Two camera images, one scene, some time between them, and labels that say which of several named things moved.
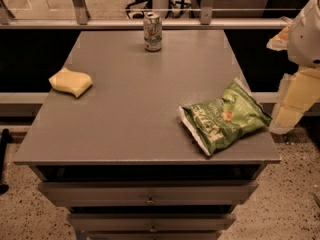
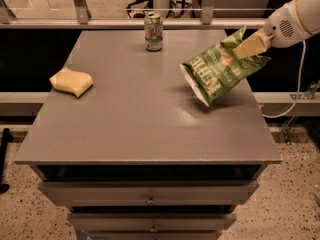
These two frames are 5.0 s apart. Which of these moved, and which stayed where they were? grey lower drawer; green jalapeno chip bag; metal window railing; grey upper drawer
Moved: green jalapeno chip bag
Stayed: grey lower drawer; metal window railing; grey upper drawer
